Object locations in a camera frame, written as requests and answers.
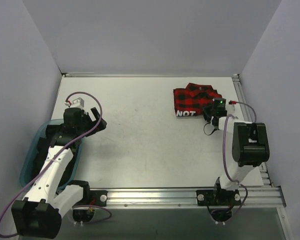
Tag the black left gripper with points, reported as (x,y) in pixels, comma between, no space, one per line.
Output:
(89,120)

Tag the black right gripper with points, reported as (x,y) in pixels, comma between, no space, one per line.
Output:
(209,113)

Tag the red black plaid shirt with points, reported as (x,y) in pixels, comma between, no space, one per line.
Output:
(190,101)

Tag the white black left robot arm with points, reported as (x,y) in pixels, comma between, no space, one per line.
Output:
(40,212)

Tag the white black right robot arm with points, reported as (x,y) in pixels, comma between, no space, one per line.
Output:
(244,148)

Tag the black clothing in bin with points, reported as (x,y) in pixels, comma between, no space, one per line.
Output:
(42,150)

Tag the teal plastic bin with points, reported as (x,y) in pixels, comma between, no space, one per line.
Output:
(30,160)

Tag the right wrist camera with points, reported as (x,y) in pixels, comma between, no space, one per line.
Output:
(223,104)

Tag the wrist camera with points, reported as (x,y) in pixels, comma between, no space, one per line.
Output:
(76,103)
(223,104)

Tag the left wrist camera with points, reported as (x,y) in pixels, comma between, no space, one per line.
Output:
(76,103)

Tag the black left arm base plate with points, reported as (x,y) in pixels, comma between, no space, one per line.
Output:
(95,198)

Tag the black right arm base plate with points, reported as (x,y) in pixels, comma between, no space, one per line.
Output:
(223,198)

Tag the aluminium front rail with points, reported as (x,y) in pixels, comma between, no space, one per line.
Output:
(156,198)

